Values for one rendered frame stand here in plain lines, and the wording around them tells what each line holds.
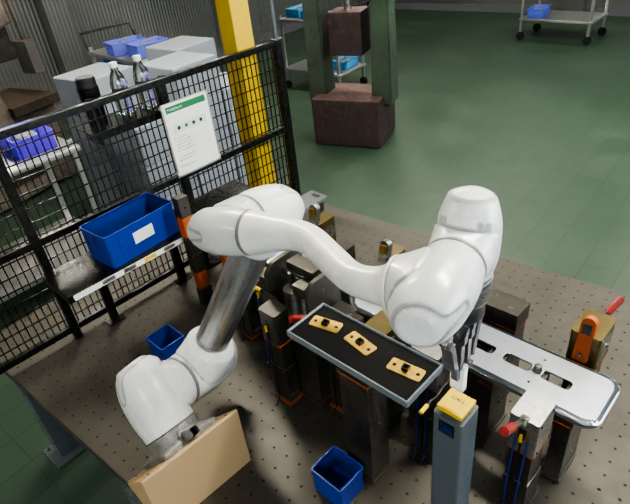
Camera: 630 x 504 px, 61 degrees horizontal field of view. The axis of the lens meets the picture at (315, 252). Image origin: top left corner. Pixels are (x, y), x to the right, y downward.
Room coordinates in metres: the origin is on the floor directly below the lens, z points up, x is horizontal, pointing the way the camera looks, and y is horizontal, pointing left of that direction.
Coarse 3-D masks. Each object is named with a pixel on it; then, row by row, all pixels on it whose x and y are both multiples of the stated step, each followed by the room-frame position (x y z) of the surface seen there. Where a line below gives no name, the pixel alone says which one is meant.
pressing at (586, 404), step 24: (360, 312) 1.25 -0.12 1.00; (480, 336) 1.09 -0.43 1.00; (504, 336) 1.07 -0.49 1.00; (480, 360) 1.00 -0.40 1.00; (528, 360) 0.98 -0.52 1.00; (552, 360) 0.97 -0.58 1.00; (504, 384) 0.91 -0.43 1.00; (528, 384) 0.90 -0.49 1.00; (552, 384) 0.89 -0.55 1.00; (576, 384) 0.88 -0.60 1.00; (600, 384) 0.87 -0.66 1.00; (576, 408) 0.81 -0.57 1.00; (600, 408) 0.80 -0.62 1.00
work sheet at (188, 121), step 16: (192, 96) 2.16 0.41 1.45; (176, 112) 2.10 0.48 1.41; (192, 112) 2.15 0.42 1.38; (208, 112) 2.20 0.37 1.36; (176, 128) 2.09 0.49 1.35; (192, 128) 2.14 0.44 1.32; (208, 128) 2.19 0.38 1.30; (176, 144) 2.08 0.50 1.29; (192, 144) 2.13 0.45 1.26; (208, 144) 2.18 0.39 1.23; (176, 160) 2.07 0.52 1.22; (192, 160) 2.12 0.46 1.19; (208, 160) 2.17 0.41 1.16
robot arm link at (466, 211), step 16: (448, 192) 0.75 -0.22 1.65; (464, 192) 0.73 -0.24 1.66; (480, 192) 0.73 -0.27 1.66; (448, 208) 0.72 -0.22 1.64; (464, 208) 0.70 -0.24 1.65; (480, 208) 0.70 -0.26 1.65; (496, 208) 0.71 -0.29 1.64; (448, 224) 0.71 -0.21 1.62; (464, 224) 0.69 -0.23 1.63; (480, 224) 0.69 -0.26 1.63; (496, 224) 0.70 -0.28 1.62; (432, 240) 0.70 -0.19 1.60; (464, 240) 0.67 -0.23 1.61; (480, 240) 0.67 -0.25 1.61; (496, 240) 0.69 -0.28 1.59; (480, 256) 0.65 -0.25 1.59; (496, 256) 0.69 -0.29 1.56
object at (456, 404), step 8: (448, 392) 0.77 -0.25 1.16; (456, 392) 0.77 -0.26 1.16; (440, 400) 0.75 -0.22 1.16; (448, 400) 0.75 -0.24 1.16; (456, 400) 0.75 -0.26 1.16; (464, 400) 0.74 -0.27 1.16; (472, 400) 0.74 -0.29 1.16; (440, 408) 0.73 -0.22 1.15; (448, 408) 0.73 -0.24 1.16; (456, 408) 0.73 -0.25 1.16; (464, 408) 0.72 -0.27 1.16; (456, 416) 0.71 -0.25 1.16; (464, 416) 0.71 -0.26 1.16
